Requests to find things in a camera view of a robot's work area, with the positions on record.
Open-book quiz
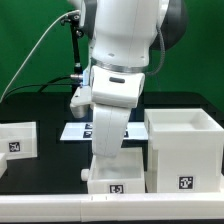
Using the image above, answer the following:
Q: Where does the black camera stand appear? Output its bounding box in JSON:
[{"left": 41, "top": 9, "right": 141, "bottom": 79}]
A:
[{"left": 60, "top": 14, "right": 89, "bottom": 96}]

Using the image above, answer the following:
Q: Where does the white left rail piece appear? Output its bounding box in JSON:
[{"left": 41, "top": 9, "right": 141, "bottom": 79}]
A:
[{"left": 0, "top": 153, "right": 7, "bottom": 178}]

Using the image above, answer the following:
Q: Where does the white marker sheet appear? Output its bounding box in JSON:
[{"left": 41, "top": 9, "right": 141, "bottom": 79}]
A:
[{"left": 60, "top": 122, "right": 148, "bottom": 141}]

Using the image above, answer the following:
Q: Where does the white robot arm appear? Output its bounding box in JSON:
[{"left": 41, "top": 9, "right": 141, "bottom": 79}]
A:
[{"left": 67, "top": 0, "right": 187, "bottom": 157}]

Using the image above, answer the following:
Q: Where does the white front rail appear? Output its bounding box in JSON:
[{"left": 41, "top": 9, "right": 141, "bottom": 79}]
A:
[{"left": 0, "top": 192, "right": 224, "bottom": 223}]

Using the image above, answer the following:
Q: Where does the grey mounted camera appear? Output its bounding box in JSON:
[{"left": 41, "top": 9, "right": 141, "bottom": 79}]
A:
[{"left": 70, "top": 86, "right": 92, "bottom": 118}]

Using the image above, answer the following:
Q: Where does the large white drawer cabinet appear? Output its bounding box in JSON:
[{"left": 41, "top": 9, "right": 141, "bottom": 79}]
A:
[{"left": 144, "top": 108, "right": 224, "bottom": 193}]

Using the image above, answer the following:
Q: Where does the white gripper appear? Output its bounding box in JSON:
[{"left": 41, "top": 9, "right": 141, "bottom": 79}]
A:
[{"left": 91, "top": 66, "right": 145, "bottom": 157}]

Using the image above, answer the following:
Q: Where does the white cable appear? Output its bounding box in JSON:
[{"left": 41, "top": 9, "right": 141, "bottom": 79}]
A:
[{"left": 0, "top": 9, "right": 81, "bottom": 103}]

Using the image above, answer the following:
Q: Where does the white drawer box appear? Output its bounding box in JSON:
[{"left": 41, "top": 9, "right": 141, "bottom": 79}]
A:
[
  {"left": 0, "top": 122, "right": 37, "bottom": 160},
  {"left": 81, "top": 147, "right": 145, "bottom": 194}
]

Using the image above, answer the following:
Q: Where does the black cable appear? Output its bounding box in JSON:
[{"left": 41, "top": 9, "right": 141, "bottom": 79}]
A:
[{"left": 1, "top": 75, "right": 84, "bottom": 99}]

